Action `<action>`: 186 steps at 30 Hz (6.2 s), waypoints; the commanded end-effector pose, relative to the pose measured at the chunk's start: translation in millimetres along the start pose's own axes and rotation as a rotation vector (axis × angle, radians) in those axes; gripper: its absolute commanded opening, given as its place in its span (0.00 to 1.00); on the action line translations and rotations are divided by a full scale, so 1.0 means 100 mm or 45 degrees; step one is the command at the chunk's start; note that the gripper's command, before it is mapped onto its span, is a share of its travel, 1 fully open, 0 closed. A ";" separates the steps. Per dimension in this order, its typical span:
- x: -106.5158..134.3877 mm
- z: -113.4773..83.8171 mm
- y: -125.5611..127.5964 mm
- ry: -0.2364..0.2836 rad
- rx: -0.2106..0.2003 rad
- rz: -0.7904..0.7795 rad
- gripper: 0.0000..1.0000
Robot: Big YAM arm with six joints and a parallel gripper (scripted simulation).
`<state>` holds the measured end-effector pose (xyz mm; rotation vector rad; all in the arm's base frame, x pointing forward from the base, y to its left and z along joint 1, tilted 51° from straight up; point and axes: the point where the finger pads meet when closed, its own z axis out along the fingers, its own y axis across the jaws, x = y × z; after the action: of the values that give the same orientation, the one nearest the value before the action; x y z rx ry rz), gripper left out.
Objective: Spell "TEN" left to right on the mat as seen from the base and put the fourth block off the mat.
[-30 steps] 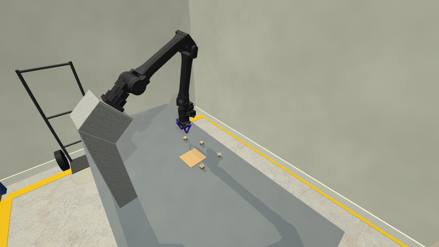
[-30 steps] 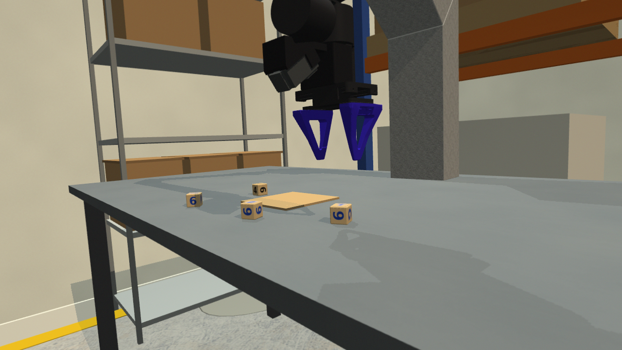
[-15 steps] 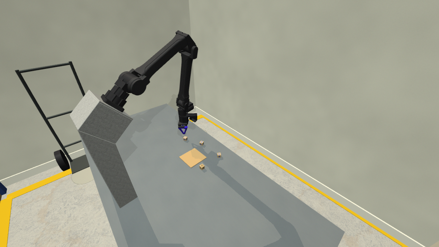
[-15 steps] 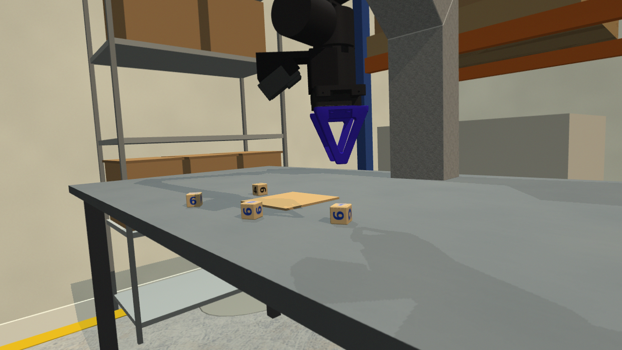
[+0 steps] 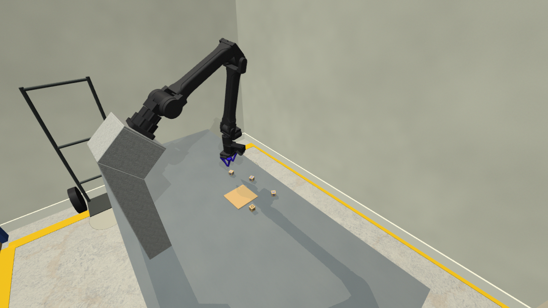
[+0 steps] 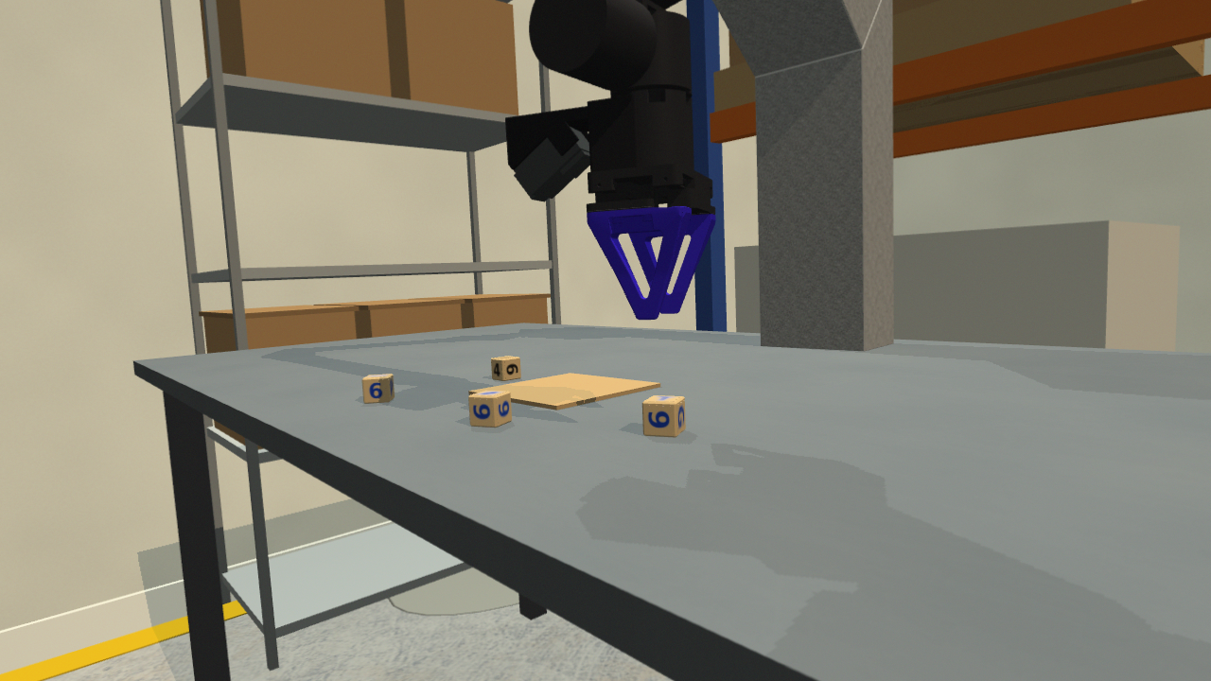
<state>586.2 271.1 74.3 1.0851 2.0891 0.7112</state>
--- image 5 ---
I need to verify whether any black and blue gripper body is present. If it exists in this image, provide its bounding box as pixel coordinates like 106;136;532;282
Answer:
220;144;236;159

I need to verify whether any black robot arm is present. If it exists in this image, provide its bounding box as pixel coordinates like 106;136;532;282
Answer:
126;38;247;156

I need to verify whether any orange flat mat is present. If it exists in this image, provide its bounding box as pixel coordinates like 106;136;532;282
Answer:
224;185;258;209

